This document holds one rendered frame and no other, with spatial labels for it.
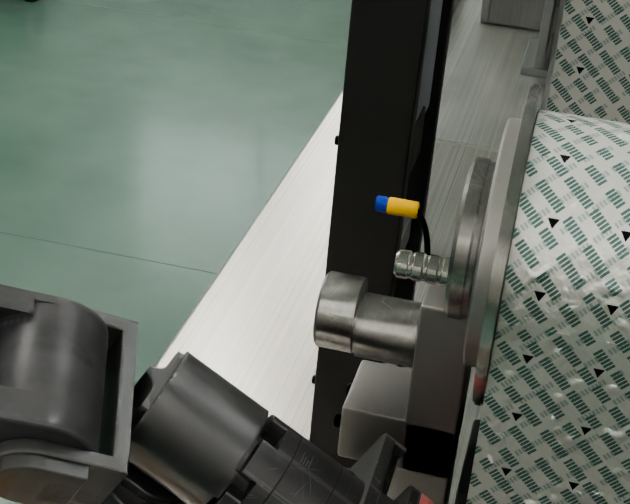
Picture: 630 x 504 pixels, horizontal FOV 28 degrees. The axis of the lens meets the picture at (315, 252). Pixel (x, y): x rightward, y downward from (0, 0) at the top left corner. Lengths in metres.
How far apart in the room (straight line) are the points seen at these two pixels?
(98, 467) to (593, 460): 0.21
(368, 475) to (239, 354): 0.54
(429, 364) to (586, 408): 0.11
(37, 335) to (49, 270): 2.57
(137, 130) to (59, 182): 0.45
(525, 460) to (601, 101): 0.25
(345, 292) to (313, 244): 0.69
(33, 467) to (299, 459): 0.12
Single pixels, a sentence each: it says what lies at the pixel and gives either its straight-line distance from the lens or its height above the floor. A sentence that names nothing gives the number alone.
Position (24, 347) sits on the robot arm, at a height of 1.21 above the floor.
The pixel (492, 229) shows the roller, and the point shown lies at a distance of 0.52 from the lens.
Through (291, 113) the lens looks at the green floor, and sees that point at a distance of 4.13.
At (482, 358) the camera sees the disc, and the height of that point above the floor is 1.23.
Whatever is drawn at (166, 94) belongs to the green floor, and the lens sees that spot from 4.22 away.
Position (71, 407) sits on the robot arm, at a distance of 0.54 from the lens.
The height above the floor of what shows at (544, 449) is 1.19.
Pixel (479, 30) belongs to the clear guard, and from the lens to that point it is 1.56.
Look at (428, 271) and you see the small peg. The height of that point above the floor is 1.23.
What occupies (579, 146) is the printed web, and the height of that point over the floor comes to 1.31.
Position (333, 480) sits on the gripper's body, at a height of 1.15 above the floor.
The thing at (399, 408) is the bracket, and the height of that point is 1.14.
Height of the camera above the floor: 1.51
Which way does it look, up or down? 28 degrees down
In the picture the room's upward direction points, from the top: 5 degrees clockwise
